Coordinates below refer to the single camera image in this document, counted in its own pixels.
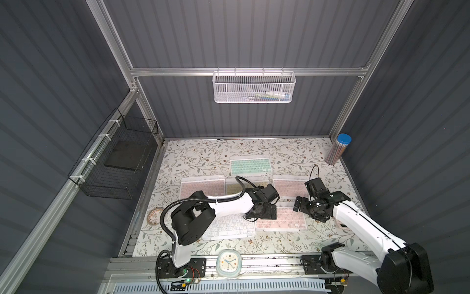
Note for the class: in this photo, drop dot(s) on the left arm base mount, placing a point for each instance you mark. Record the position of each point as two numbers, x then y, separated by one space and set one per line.
165 268

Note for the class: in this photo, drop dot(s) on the white wire mesh basket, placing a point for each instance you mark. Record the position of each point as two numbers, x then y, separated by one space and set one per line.
233 87

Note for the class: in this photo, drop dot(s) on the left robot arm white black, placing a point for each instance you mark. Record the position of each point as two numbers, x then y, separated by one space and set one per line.
186 220

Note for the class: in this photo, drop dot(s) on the mint analog clock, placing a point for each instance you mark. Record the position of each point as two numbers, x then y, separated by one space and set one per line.
229 264

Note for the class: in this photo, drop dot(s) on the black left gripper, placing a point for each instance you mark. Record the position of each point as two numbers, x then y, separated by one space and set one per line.
264 211

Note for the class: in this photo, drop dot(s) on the pink keyboard right row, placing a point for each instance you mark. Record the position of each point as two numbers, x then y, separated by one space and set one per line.
289 187

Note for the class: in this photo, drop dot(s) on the blue lid pencil tube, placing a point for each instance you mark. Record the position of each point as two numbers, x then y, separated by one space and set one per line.
338 148

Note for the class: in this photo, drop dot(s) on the pink keyboard row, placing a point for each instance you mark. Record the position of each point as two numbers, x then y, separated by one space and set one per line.
289 187
210 185

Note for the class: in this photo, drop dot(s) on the pink keyboard front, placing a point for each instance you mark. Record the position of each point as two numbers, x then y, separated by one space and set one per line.
287 221

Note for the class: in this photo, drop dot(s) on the tape roll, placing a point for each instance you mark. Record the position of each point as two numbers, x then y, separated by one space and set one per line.
153 216

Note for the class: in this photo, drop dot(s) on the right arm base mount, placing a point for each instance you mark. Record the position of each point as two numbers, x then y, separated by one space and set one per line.
313 264

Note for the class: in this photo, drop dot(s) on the green keyboard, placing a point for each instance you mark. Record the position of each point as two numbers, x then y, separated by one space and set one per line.
250 165

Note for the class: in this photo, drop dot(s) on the white keyboard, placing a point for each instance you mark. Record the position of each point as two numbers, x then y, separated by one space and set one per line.
229 227

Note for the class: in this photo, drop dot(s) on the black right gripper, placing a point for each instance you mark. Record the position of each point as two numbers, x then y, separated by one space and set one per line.
306 205

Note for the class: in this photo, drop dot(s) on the white ventilated cable duct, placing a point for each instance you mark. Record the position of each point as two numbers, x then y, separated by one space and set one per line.
253 286

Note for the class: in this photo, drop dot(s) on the pens in white basket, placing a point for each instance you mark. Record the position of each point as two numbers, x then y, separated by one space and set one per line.
271 96

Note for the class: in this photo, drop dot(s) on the pink keyboard left row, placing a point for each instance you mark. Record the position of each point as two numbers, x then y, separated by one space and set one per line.
210 185

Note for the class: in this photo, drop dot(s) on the black wire basket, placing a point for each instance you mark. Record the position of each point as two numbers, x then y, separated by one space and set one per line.
96 180

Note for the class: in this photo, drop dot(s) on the yellow keyboard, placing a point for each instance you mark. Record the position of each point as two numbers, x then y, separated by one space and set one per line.
233 187

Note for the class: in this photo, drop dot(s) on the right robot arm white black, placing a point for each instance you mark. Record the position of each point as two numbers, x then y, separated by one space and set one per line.
397 267

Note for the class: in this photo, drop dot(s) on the black pad in basket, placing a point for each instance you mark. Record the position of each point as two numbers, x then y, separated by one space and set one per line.
127 155

